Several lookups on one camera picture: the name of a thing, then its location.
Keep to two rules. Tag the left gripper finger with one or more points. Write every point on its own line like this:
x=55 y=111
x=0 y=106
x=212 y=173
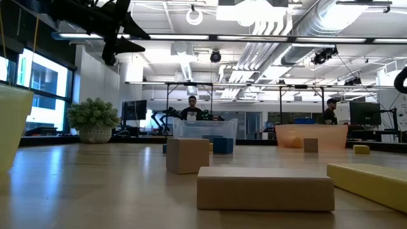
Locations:
x=125 y=46
x=132 y=30

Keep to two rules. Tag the small blue block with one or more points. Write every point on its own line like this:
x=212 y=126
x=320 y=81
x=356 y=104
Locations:
x=164 y=149

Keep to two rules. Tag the large natural wood cube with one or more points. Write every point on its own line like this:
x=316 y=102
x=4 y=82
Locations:
x=187 y=156

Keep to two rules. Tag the long natural wood block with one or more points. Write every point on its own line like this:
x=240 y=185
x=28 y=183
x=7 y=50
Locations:
x=265 y=191

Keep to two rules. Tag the small yellow block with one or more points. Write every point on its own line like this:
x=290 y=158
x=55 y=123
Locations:
x=361 y=149

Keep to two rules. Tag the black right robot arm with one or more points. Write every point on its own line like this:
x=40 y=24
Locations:
x=399 y=81

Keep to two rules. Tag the black background robot arm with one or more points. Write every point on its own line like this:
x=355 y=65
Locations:
x=170 y=112

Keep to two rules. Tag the white LED light bar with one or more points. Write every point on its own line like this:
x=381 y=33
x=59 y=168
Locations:
x=178 y=37
x=330 y=40
x=79 y=35
x=251 y=37
x=391 y=40

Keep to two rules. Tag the black computer monitor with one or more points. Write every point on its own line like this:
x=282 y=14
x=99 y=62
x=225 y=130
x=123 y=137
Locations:
x=134 y=109
x=365 y=113

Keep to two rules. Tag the artificial green potted plant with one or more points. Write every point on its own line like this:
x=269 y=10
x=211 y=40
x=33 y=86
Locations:
x=93 y=114

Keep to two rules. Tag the person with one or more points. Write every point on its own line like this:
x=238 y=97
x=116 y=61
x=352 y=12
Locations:
x=330 y=117
x=191 y=114

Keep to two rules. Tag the clear plastic bin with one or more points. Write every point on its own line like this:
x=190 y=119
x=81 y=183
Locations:
x=203 y=128

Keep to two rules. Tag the yellow plastic bin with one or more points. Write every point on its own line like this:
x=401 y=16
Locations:
x=14 y=127

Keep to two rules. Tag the small natural wood cube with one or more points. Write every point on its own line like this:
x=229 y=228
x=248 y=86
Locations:
x=310 y=145

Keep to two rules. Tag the orange plastic bin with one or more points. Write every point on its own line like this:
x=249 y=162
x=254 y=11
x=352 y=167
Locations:
x=330 y=136

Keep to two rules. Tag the long yellow block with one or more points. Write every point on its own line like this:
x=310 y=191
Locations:
x=372 y=184

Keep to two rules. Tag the black background rig frame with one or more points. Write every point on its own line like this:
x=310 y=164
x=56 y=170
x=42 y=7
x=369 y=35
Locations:
x=190 y=84
x=300 y=86

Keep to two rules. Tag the black overhead frame beam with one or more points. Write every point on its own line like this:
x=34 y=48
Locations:
x=213 y=37

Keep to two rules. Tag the black aluminium table frame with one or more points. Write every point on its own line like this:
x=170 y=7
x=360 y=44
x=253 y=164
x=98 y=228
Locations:
x=254 y=142

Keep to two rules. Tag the black camera on mount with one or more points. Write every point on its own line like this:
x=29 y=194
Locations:
x=321 y=58

